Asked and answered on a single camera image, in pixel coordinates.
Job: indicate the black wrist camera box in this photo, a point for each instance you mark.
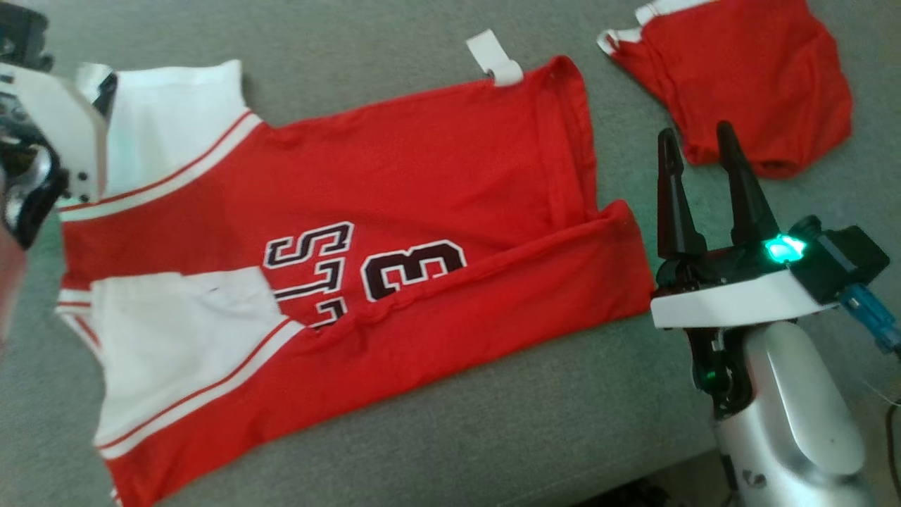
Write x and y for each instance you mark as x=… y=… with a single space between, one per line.
x=845 y=264
x=21 y=35

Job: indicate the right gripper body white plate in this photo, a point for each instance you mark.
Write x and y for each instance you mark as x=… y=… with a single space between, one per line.
x=732 y=303

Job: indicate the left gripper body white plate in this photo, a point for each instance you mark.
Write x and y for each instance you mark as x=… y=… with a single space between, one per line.
x=63 y=134

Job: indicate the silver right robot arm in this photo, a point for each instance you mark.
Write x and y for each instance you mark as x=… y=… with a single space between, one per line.
x=795 y=422

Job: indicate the yellow and grey sofa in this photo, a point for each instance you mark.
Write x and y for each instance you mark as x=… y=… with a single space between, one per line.
x=352 y=42

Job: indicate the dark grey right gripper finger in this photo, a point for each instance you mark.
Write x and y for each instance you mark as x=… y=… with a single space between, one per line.
x=676 y=211
x=750 y=204

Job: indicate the red shorts with white trim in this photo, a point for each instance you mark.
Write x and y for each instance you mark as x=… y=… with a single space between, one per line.
x=746 y=77

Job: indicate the red basketball jersey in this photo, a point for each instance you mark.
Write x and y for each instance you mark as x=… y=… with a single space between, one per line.
x=422 y=162

